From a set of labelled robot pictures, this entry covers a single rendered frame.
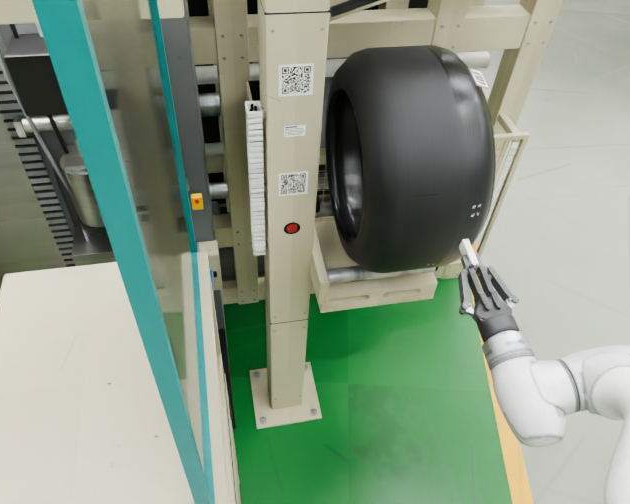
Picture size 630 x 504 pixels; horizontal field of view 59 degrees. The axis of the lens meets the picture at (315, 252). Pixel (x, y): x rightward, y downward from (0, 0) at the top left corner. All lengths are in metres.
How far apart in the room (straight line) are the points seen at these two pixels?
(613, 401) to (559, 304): 1.93
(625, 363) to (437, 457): 1.36
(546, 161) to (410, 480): 2.32
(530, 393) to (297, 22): 0.83
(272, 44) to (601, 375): 0.88
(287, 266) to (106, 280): 0.63
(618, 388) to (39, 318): 1.04
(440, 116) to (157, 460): 0.90
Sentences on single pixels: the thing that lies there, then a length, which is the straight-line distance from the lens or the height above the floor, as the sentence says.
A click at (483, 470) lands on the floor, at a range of 2.42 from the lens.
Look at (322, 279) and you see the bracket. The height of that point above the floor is 0.95.
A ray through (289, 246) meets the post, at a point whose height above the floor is 0.99.
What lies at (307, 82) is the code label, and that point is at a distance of 1.25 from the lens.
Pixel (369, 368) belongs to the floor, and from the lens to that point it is 2.51.
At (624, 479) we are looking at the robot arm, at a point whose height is 1.40.
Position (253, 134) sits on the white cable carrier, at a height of 1.37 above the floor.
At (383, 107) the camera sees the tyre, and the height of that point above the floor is 1.45.
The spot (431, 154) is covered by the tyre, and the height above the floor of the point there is 1.39.
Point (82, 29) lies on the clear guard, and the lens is 0.29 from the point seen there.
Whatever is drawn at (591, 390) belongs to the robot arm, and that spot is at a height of 1.27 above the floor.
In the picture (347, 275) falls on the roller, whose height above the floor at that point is 0.92.
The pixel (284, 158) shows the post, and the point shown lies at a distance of 1.35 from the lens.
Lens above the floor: 2.13
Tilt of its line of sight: 47 degrees down
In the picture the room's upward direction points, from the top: 4 degrees clockwise
